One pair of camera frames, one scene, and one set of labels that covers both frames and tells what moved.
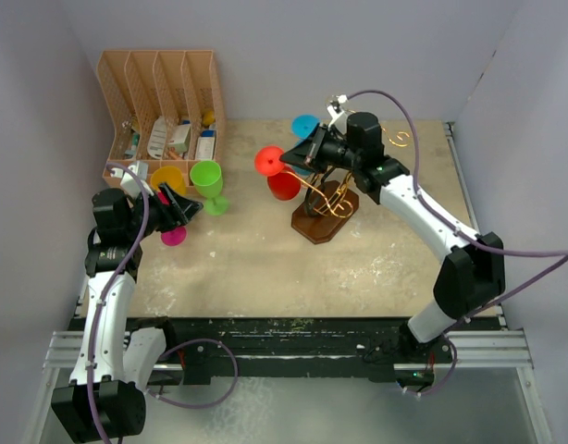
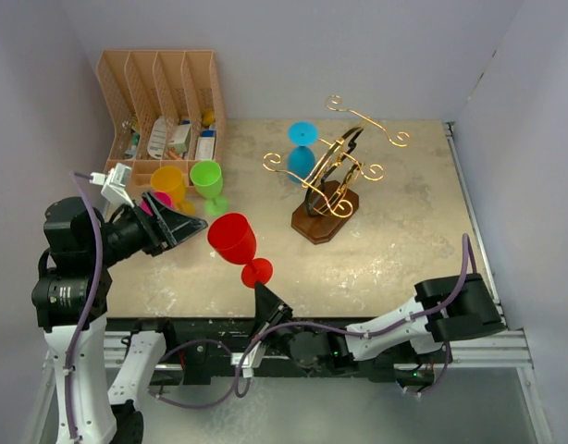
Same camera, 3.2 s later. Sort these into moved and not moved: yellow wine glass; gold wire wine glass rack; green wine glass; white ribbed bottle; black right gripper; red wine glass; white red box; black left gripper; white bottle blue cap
Moved: black right gripper; red wine glass; black left gripper
Not moved: white bottle blue cap; green wine glass; white red box; white ribbed bottle; gold wire wine glass rack; yellow wine glass
